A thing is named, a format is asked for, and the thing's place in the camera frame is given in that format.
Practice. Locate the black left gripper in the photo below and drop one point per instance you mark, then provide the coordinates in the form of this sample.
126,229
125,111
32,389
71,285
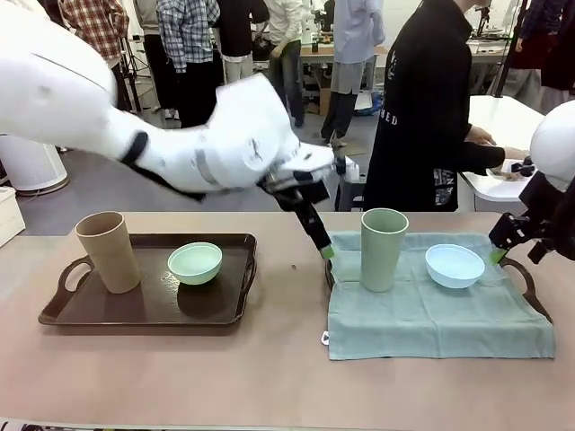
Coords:
296,186

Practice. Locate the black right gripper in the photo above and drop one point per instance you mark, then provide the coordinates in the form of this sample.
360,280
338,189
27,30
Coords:
541,197

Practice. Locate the tall sage green cup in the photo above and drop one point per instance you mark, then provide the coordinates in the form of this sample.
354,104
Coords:
382,260

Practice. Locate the mint green bowl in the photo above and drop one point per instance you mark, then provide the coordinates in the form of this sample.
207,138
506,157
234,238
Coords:
197,271

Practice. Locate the teal cloth mat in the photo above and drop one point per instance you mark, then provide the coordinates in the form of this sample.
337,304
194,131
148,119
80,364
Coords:
427,323

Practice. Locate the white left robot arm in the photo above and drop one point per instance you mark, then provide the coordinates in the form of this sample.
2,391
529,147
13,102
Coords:
67,90

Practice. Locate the person's left forearm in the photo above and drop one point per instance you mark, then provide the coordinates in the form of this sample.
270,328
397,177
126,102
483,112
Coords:
471,131

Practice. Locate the person's right forearm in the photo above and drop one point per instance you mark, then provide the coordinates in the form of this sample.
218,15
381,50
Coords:
480,159

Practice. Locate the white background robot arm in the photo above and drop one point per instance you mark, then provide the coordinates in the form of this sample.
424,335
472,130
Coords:
307,24

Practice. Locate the person's right hand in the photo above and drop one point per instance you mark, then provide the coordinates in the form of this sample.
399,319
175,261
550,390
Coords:
514,155

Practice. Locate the person's left hand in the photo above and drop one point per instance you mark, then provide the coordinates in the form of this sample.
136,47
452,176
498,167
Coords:
484,136

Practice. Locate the grey plastic stool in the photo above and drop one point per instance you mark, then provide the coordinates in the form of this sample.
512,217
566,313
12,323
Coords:
350,197

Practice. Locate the light blue bowl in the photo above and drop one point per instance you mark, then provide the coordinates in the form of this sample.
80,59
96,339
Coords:
453,269

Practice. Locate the white table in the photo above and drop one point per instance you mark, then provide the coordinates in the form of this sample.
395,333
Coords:
494,112

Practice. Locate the cardboard box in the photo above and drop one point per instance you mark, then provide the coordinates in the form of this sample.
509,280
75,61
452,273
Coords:
321,96

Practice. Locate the person in black hoodie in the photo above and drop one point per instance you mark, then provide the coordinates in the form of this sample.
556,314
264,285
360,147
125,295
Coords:
413,112

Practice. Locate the person in olive trousers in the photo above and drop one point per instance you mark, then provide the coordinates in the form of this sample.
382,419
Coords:
287,54

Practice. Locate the brown workbench table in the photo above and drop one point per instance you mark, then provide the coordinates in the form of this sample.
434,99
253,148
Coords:
319,50

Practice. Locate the person in light blue shirt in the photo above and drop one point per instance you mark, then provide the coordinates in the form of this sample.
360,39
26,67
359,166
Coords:
355,45

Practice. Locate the black pole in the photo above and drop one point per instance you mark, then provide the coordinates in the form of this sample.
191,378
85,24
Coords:
510,49

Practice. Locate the person in dark red top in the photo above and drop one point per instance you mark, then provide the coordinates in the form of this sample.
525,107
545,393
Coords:
550,40

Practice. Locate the person in black tee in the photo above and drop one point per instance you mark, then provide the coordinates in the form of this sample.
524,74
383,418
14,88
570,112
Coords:
238,36

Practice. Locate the tall beige cup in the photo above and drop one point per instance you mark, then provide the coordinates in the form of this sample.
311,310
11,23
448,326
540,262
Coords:
108,260

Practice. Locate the person in blue plaid shirt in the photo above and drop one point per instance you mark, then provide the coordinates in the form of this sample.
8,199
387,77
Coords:
188,45

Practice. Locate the person in red plaid shirt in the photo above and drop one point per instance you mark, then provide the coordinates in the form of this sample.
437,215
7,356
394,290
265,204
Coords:
92,27

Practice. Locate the white storage box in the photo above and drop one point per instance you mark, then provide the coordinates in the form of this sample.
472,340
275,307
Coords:
10,215

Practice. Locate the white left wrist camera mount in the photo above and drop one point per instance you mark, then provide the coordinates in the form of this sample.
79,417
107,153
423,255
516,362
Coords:
347,168

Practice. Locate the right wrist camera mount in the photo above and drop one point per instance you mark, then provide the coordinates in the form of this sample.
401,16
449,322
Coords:
523,167

